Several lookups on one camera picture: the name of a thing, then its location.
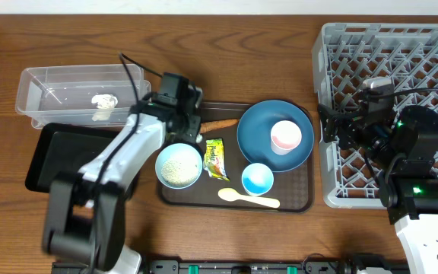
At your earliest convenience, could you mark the grey dishwasher rack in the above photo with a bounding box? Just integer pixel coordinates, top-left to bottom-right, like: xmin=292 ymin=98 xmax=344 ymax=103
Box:
xmin=311 ymin=22 xmax=438 ymax=210

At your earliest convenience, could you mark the cream plastic spoon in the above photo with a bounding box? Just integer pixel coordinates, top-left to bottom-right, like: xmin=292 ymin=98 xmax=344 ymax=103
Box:
xmin=217 ymin=188 xmax=280 ymax=209

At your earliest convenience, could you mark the orange carrot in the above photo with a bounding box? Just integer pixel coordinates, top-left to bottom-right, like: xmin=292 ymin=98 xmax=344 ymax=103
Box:
xmin=199 ymin=119 xmax=239 ymax=134

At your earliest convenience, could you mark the pink white cup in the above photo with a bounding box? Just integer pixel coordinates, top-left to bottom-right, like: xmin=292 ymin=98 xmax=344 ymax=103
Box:
xmin=270 ymin=120 xmax=303 ymax=155

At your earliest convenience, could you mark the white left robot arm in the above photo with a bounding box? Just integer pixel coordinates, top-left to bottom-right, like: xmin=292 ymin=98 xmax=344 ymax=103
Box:
xmin=42 ymin=73 xmax=203 ymax=273

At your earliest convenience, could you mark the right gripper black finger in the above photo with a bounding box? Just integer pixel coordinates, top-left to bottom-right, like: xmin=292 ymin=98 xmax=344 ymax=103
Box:
xmin=317 ymin=104 xmax=343 ymax=119
xmin=319 ymin=113 xmax=339 ymax=143

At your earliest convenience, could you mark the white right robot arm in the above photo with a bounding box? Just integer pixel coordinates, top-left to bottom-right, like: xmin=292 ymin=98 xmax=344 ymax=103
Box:
xmin=317 ymin=88 xmax=438 ymax=273

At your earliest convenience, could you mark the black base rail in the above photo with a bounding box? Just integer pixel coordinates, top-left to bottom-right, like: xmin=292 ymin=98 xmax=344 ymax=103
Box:
xmin=50 ymin=253 xmax=410 ymax=274

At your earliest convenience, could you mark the dark blue plate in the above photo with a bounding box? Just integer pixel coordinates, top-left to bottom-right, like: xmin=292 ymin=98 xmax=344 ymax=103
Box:
xmin=237 ymin=100 xmax=315 ymax=172

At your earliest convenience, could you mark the small blue cup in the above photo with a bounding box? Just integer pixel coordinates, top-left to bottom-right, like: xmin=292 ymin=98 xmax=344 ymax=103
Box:
xmin=241 ymin=163 xmax=275 ymax=196

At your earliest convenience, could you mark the black waste tray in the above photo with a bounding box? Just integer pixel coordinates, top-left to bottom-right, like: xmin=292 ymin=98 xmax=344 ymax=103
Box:
xmin=25 ymin=123 xmax=118 ymax=193

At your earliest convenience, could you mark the clear plastic bin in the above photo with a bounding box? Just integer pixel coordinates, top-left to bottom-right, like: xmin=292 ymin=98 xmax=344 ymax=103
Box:
xmin=15 ymin=64 xmax=151 ymax=129

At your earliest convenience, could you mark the green snack wrapper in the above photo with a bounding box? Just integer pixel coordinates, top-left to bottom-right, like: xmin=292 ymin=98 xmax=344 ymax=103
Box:
xmin=203 ymin=139 xmax=230 ymax=181

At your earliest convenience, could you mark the light blue bowl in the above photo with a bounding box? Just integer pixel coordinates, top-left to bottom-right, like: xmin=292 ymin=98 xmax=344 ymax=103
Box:
xmin=155 ymin=143 xmax=203 ymax=190

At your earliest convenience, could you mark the white napkin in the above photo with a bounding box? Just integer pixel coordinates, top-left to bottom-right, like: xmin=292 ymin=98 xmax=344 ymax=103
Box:
xmin=91 ymin=94 xmax=119 ymax=110

